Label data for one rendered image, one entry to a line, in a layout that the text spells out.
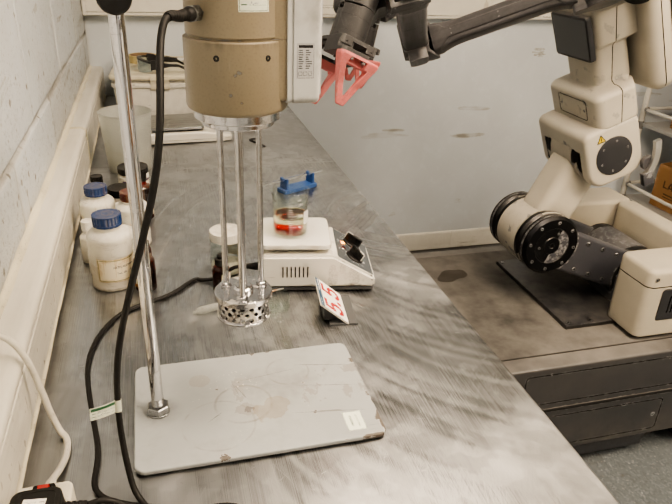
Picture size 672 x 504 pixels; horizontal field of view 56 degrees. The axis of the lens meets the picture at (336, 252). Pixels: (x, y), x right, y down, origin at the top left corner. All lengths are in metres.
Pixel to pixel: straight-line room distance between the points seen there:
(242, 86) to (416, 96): 2.17
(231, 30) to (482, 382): 0.58
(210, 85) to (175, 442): 0.42
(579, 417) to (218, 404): 1.22
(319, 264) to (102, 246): 0.36
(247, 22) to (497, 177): 2.51
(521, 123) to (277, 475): 2.46
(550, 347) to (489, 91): 1.44
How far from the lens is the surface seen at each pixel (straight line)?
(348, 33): 1.03
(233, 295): 0.75
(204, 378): 0.89
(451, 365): 0.95
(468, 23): 1.47
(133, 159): 0.68
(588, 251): 1.90
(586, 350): 1.80
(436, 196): 2.95
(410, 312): 1.06
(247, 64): 0.62
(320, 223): 1.15
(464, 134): 2.90
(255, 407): 0.84
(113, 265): 1.11
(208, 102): 0.64
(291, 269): 1.08
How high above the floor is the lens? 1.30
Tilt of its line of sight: 26 degrees down
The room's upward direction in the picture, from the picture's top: 2 degrees clockwise
